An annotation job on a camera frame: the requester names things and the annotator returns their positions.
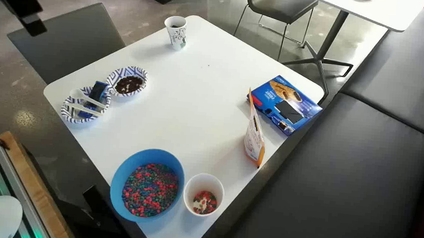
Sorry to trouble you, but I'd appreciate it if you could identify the printed paper coffee cup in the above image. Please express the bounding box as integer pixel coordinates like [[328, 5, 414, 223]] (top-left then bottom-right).
[[162, 15, 189, 51]]

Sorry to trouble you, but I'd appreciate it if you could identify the white cup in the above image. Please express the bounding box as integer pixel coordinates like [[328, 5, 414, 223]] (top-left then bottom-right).
[[182, 172, 226, 218]]

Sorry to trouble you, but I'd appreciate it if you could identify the white plastic spoon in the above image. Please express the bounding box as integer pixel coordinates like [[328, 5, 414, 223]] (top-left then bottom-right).
[[69, 88, 108, 109], [66, 102, 104, 117]]

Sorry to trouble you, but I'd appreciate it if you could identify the blue snack packet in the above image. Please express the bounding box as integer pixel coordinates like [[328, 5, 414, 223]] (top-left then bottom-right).
[[77, 80, 109, 121]]

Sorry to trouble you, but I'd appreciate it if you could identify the blue patterned paper bowl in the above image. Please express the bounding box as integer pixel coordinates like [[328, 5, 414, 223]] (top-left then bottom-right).
[[105, 64, 149, 99], [60, 84, 112, 127]]

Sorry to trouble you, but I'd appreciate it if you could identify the heap of dark chocolate pieces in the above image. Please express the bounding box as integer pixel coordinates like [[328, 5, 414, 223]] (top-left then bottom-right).
[[115, 74, 144, 96]]

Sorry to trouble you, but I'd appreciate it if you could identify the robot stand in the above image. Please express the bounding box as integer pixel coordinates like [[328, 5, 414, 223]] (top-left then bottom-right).
[[0, 131, 82, 238]]

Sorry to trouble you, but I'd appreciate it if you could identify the blue plastic bowl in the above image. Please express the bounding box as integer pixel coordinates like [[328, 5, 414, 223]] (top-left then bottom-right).
[[108, 145, 187, 226]]

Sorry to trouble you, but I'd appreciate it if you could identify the grey chair with metal legs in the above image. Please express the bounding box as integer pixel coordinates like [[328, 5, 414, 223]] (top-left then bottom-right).
[[232, 0, 319, 64]]

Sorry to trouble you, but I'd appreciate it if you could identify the orange and white pouch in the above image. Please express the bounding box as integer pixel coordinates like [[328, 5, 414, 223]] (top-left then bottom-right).
[[241, 87, 270, 169]]

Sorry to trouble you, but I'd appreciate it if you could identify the small heap of coloured candy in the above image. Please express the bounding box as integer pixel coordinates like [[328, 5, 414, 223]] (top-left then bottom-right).
[[192, 189, 219, 216]]

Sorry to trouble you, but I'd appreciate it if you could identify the blue cardboard box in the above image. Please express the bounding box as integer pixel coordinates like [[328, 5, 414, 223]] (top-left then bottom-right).
[[244, 73, 325, 138]]

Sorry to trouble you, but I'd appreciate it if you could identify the white table with metal leg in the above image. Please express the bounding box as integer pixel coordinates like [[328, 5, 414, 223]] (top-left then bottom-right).
[[278, 0, 424, 113]]

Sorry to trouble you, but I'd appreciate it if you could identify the black bench seat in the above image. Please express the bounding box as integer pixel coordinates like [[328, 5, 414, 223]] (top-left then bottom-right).
[[190, 0, 424, 238]]

